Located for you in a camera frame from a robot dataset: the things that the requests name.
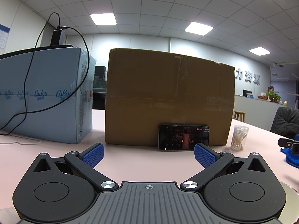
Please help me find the wall sign lettering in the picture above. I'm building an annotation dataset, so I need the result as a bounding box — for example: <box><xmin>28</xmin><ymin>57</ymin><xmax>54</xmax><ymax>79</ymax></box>
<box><xmin>235</xmin><ymin>69</ymin><xmax>260</xmax><ymax>85</ymax></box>

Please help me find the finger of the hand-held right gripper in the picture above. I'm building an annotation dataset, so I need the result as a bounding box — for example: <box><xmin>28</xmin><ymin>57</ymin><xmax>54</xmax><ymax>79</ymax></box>
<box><xmin>278</xmin><ymin>138</ymin><xmax>299</xmax><ymax>155</ymax></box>

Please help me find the clear cotton swab jar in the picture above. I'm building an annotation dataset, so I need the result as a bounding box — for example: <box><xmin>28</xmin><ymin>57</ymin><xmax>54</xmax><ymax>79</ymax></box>
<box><xmin>231</xmin><ymin>125</ymin><xmax>249</xmax><ymax>151</ymax></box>

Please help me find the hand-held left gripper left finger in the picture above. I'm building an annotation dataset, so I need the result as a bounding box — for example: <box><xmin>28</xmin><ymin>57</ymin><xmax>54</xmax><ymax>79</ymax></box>
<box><xmin>33</xmin><ymin>143</ymin><xmax>119</xmax><ymax>190</ymax></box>

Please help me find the black smartphone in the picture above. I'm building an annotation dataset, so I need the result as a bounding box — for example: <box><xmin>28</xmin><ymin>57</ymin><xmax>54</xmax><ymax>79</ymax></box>
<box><xmin>158</xmin><ymin>124</ymin><xmax>210</xmax><ymax>152</ymax></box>

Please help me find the green potted plant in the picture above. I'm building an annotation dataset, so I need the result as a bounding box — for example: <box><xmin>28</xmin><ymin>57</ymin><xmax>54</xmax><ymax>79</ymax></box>
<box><xmin>266</xmin><ymin>91</ymin><xmax>282</xmax><ymax>103</ymax></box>

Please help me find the large cardboard box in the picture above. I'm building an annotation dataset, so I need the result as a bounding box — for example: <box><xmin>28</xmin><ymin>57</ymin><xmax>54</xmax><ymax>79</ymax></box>
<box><xmin>104</xmin><ymin>48</ymin><xmax>235</xmax><ymax>146</ymax></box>

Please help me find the wooden stool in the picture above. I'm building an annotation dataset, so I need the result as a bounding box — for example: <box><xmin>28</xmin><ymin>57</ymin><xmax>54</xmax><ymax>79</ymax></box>
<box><xmin>234</xmin><ymin>111</ymin><xmax>247</xmax><ymax>123</ymax></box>

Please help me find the white cable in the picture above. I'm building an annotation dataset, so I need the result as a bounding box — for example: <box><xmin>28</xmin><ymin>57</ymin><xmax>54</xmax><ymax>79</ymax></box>
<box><xmin>0</xmin><ymin>131</ymin><xmax>42</xmax><ymax>145</ymax></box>

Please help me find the grey reception counter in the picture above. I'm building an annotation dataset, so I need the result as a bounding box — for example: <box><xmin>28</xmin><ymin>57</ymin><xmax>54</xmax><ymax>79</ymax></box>
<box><xmin>234</xmin><ymin>94</ymin><xmax>295</xmax><ymax>131</ymax></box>

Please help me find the wall notice board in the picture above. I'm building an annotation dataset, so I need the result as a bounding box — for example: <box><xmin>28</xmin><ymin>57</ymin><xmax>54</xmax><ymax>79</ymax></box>
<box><xmin>0</xmin><ymin>24</ymin><xmax>11</xmax><ymax>55</ymax></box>

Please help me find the black power adapter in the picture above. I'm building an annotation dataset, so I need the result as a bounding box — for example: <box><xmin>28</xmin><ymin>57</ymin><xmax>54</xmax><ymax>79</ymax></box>
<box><xmin>51</xmin><ymin>26</ymin><xmax>69</xmax><ymax>46</ymax></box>

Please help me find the ceiling light panel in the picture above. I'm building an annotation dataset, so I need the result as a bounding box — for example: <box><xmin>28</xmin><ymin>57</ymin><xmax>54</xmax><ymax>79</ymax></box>
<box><xmin>184</xmin><ymin>21</ymin><xmax>213</xmax><ymax>36</ymax></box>
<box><xmin>90</xmin><ymin>13</ymin><xmax>117</xmax><ymax>26</ymax></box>
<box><xmin>249</xmin><ymin>47</ymin><xmax>271</xmax><ymax>56</ymax></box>

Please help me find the light blue wrapped package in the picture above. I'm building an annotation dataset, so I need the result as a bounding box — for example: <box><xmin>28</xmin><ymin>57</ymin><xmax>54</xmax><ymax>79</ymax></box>
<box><xmin>0</xmin><ymin>47</ymin><xmax>97</xmax><ymax>144</ymax></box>

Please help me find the black flat panel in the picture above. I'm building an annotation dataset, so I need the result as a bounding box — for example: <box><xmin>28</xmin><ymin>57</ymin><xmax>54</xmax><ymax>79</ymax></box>
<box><xmin>0</xmin><ymin>44</ymin><xmax>74</xmax><ymax>60</ymax></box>

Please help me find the black office chair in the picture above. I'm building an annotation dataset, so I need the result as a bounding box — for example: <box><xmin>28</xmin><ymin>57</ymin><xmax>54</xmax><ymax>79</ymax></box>
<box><xmin>270</xmin><ymin>107</ymin><xmax>299</xmax><ymax>139</ymax></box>

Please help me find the blue cloth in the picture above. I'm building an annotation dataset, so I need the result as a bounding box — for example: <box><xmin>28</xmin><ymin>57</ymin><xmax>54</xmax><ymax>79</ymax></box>
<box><xmin>280</xmin><ymin>134</ymin><xmax>299</xmax><ymax>167</ymax></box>

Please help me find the black cable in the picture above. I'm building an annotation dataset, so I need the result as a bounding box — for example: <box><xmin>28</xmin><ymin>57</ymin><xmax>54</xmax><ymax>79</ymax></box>
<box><xmin>0</xmin><ymin>12</ymin><xmax>90</xmax><ymax>136</ymax></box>

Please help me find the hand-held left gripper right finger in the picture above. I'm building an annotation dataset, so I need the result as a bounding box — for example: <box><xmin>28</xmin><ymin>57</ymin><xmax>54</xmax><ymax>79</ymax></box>
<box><xmin>180</xmin><ymin>143</ymin><xmax>267</xmax><ymax>190</ymax></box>

